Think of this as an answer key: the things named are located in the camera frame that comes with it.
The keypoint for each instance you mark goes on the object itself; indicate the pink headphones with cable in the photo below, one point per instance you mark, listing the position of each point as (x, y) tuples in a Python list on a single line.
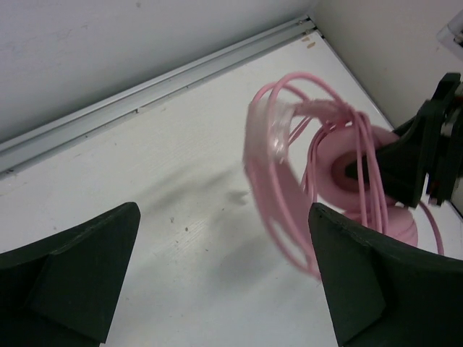
[(303, 142)]

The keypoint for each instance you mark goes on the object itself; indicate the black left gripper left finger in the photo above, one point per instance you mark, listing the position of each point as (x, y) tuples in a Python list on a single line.
[(63, 290)]

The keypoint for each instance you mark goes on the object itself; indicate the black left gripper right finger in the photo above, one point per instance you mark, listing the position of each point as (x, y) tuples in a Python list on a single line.
[(382, 292)]

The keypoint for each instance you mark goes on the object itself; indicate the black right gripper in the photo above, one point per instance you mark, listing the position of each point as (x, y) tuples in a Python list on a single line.
[(429, 143)]

